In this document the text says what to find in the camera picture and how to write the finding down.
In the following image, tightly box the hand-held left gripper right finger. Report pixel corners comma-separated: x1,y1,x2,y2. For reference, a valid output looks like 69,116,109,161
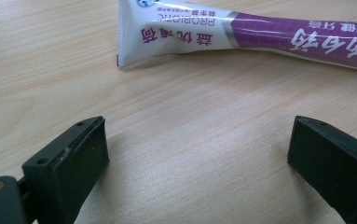
287,115,357,224

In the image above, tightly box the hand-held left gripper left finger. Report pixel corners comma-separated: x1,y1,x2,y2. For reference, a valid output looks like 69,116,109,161
21,116,111,224

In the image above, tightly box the white and purple toothpaste tube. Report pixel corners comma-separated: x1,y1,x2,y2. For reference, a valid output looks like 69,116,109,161
117,0,357,74

